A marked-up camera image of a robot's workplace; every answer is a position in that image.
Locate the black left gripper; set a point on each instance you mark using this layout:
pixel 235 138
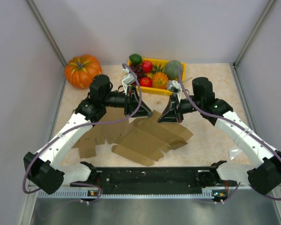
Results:
pixel 132 101

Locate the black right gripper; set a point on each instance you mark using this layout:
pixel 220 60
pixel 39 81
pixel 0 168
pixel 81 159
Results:
pixel 171 113

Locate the brown cardboard box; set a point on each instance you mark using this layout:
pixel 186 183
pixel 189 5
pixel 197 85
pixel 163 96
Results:
pixel 145 141

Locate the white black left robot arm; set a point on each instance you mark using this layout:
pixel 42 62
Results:
pixel 44 169

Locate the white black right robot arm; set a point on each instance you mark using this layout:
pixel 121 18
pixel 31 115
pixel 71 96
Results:
pixel 264 172

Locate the red apple front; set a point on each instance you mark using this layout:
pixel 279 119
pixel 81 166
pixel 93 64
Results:
pixel 145 82

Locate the red apple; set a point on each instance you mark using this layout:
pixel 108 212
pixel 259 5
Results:
pixel 145 82
pixel 147 66

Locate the yellow plastic fruit tray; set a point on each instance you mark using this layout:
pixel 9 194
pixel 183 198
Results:
pixel 162 63

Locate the purple grape bunch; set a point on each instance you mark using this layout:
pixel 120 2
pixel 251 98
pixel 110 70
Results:
pixel 137 69

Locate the red apple rear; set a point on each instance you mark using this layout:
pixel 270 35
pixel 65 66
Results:
pixel 147 66

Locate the dark green lime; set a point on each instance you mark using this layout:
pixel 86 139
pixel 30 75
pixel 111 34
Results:
pixel 135 59

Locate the green netted melon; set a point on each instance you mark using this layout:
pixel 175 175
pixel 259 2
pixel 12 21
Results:
pixel 172 69

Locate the orange pumpkin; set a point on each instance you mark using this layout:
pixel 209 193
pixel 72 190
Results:
pixel 81 70

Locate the clear plastic scrap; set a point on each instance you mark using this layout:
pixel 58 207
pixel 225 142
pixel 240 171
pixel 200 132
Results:
pixel 234 152

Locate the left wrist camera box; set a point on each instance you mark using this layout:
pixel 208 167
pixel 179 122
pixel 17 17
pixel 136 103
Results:
pixel 127 80

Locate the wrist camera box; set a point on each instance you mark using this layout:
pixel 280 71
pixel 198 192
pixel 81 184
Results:
pixel 127 80
pixel 175 87

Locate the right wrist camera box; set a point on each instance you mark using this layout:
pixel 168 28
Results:
pixel 175 87

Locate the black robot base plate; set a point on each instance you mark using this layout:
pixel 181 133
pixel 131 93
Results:
pixel 152 180

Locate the white slotted cable duct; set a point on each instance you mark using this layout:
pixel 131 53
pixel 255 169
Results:
pixel 87 193

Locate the aluminium frame post left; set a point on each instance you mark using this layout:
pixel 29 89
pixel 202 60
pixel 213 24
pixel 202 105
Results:
pixel 44 28

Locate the aluminium frame post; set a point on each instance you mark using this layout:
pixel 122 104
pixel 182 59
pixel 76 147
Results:
pixel 255 31
pixel 44 28

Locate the aluminium frame post right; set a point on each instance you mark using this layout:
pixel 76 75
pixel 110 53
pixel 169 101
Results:
pixel 255 31

